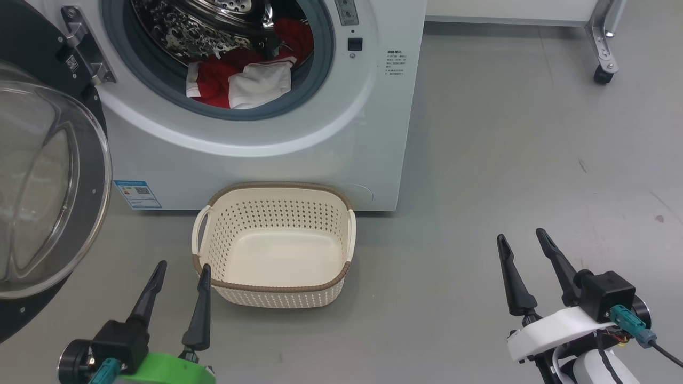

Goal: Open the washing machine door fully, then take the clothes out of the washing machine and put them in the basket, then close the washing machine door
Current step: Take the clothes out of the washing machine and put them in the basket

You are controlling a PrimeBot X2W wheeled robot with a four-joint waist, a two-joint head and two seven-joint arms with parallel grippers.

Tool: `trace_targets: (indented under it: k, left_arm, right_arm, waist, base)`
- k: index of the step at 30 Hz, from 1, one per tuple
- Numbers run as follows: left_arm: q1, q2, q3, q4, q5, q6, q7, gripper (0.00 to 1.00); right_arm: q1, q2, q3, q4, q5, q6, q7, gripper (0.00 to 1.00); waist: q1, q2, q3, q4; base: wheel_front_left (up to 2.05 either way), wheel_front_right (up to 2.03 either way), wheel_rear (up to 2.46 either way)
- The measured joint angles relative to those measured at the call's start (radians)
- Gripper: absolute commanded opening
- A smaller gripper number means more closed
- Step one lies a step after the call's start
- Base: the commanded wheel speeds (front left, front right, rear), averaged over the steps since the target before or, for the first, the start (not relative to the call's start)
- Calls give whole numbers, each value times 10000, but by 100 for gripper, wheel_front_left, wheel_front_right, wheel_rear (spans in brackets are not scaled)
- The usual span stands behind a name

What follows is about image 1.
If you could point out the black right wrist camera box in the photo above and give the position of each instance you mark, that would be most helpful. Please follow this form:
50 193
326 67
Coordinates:
605 296

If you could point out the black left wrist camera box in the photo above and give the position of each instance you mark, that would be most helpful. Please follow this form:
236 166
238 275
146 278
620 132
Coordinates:
122 341

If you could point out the metal leg with caster wheel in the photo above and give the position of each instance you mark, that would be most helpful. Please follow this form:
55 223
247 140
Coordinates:
603 48

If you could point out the stainless steel washer drum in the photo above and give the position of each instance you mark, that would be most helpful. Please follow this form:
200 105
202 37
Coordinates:
203 26

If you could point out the white front-load washing machine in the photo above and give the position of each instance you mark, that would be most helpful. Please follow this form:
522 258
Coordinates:
267 154

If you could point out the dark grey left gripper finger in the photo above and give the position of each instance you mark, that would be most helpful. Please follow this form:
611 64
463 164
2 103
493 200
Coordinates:
147 298
200 320

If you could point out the black-rimmed glass washer door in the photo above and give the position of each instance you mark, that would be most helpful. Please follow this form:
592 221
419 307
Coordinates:
48 186

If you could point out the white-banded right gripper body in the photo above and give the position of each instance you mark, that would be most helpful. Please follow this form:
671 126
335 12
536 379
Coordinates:
555 330

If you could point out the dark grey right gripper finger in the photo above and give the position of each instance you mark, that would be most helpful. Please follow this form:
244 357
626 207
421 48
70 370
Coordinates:
563 272
517 293

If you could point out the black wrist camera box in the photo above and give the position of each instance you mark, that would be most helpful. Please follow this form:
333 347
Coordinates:
605 296
122 341

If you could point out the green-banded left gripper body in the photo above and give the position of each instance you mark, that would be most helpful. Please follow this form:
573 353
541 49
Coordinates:
171 370

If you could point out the red garment with white stripes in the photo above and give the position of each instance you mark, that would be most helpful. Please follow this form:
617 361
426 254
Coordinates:
213 80

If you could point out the blue energy label sticker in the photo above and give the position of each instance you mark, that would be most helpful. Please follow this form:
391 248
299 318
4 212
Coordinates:
137 194

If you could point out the cream perforated laundry basket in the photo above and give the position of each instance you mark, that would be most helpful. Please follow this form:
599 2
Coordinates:
277 256

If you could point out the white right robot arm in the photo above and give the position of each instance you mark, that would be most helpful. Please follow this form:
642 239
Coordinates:
589 373

